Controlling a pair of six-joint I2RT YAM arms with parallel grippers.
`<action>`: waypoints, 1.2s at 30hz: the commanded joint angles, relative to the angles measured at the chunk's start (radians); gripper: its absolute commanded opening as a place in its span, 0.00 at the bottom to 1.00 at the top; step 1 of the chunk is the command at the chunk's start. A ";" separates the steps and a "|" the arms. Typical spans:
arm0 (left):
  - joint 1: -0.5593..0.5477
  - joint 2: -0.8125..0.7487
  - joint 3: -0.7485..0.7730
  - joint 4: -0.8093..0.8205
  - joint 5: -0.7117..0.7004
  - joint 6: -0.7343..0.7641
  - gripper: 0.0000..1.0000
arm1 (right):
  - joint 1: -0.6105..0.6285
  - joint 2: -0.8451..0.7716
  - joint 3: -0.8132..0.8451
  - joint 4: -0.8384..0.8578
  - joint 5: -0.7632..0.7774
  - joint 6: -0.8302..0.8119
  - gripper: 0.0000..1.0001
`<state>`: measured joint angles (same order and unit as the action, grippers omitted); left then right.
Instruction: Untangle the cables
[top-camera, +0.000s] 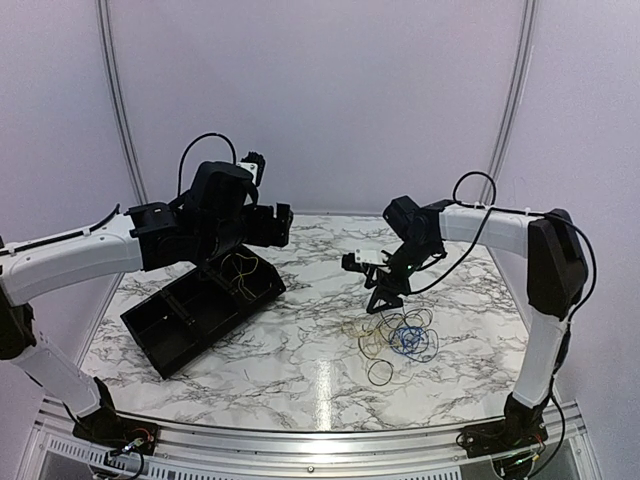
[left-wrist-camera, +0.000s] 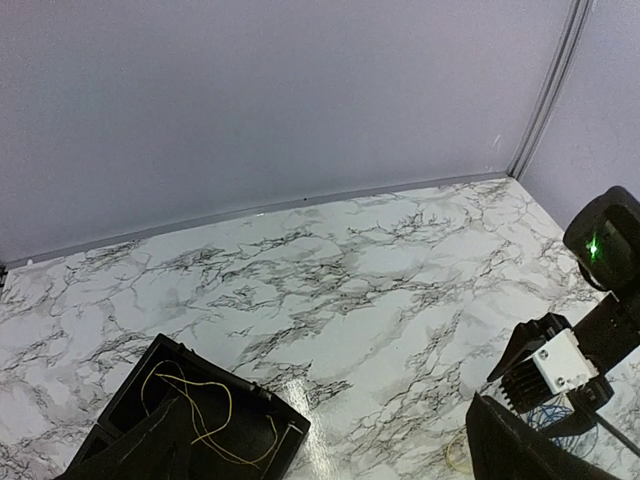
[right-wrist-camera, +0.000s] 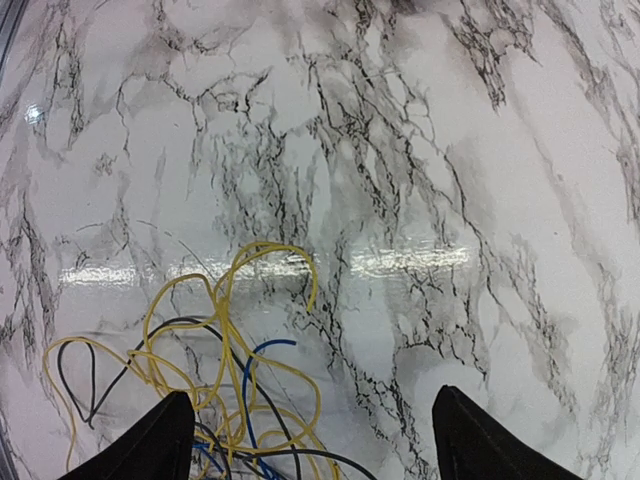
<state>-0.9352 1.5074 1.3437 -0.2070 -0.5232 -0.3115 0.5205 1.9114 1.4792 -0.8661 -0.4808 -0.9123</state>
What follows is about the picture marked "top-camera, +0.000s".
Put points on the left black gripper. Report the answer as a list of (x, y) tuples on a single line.
[(282, 223)]

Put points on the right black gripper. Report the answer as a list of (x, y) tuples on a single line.
[(386, 273)]

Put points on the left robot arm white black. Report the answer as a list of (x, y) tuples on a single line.
[(219, 211)]

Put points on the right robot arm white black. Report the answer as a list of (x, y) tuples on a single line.
[(557, 272)]

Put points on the black compartment tray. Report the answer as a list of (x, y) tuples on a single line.
[(188, 316)]

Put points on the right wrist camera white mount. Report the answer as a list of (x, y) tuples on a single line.
[(361, 260)]

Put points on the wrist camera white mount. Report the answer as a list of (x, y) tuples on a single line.
[(255, 164), (361, 260)]

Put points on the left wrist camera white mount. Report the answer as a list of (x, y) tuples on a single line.
[(255, 164)]

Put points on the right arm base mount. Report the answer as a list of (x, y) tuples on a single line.
[(520, 427)]

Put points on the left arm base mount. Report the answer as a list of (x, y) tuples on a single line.
[(107, 428)]

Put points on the left aluminium corner post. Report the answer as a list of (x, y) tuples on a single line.
[(118, 103)]

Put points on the aluminium front frame rail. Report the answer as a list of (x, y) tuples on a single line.
[(191, 451)]

